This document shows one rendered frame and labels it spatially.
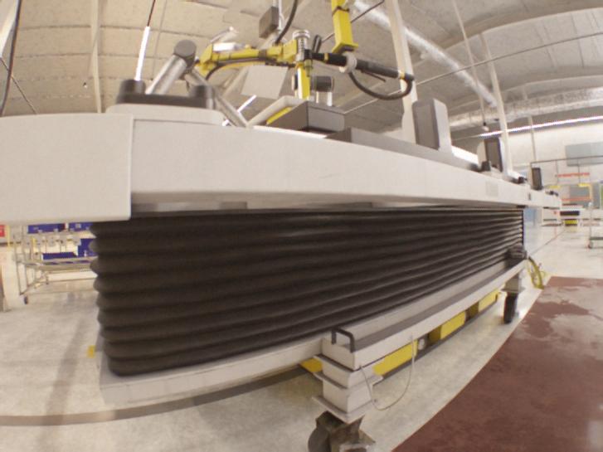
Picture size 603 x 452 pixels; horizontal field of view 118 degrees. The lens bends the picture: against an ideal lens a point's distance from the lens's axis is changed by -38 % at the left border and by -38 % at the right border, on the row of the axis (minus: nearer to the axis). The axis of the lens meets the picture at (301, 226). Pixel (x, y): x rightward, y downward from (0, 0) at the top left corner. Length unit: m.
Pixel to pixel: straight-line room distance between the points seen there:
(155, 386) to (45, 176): 0.52
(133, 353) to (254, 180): 0.48
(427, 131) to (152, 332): 0.73
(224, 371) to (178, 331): 0.15
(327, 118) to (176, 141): 0.70
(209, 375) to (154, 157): 0.53
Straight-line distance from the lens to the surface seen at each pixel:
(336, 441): 0.91
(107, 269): 0.61
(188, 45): 2.09
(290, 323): 0.75
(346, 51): 1.18
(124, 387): 0.68
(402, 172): 0.45
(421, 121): 0.70
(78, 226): 3.38
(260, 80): 2.04
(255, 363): 0.73
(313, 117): 0.90
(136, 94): 0.29
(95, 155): 0.26
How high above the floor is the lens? 0.74
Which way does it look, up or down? 1 degrees down
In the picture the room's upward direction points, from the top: 2 degrees counter-clockwise
